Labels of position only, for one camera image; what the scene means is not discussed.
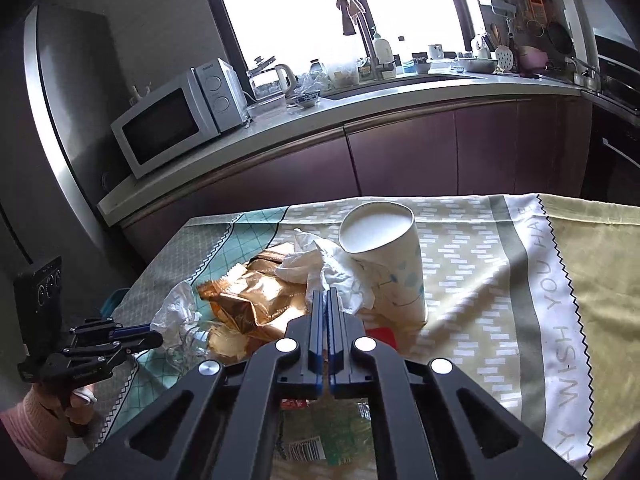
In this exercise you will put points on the white tissue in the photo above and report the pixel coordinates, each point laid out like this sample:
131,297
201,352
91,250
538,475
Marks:
305,265

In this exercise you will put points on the blue white ceramic bowl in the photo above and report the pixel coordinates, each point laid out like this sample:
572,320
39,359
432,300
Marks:
306,100

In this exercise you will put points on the metal kitchen faucet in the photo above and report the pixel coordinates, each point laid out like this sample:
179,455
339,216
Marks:
346,22

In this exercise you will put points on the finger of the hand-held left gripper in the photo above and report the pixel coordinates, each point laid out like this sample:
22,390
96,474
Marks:
135,334
95,360

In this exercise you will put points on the pink pot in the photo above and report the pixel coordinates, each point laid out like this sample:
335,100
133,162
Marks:
532,58

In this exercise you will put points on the patterned yellow green tablecloth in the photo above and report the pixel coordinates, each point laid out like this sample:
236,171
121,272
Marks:
475,270

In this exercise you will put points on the orange grater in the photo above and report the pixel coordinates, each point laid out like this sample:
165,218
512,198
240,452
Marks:
536,7

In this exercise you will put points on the white perforated skimmer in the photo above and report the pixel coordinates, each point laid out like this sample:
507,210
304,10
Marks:
504,58

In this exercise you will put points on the clear plastic bags on counter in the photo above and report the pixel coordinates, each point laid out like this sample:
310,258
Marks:
312,79

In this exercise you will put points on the gold foil snack wrapper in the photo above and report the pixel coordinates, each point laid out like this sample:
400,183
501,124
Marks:
250,300

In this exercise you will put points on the white mug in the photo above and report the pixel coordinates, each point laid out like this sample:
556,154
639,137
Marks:
434,52

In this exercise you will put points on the white dotted paper cup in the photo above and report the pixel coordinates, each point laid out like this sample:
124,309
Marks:
395,270

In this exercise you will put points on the silver refrigerator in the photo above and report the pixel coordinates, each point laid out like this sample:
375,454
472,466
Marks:
75,110

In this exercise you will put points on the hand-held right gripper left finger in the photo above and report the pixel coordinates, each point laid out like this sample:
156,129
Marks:
318,340

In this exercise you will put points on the clear plastic bag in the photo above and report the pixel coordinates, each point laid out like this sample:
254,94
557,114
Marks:
175,307

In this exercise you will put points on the kitchen window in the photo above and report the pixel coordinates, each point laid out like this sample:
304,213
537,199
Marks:
300,10

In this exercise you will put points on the dark purple base cabinet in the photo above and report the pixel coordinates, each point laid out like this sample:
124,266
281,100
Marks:
410,160

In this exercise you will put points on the green snack packet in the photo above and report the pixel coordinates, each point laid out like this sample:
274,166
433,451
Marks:
330,435

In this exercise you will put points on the black built-in oven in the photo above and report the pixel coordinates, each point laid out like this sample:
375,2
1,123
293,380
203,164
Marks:
617,125

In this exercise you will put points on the kitchen sink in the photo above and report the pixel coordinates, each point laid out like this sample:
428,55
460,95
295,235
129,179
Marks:
400,85

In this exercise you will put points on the hanging black frying pan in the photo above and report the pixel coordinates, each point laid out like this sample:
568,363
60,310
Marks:
560,37

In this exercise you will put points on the white microwave oven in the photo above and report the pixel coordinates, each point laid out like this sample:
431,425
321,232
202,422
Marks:
160,130

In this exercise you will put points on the person's left hand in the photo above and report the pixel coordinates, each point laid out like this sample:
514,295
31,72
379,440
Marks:
77,410

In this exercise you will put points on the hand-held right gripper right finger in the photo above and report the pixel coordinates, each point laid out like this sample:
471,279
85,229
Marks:
336,340

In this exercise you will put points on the white soap pump bottle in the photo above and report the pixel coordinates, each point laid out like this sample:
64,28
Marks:
382,52

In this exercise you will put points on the person's left forearm pink sleeve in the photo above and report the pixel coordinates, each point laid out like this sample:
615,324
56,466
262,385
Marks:
32,430

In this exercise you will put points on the light kitchen countertop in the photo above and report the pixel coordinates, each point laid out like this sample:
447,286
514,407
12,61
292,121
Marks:
300,122

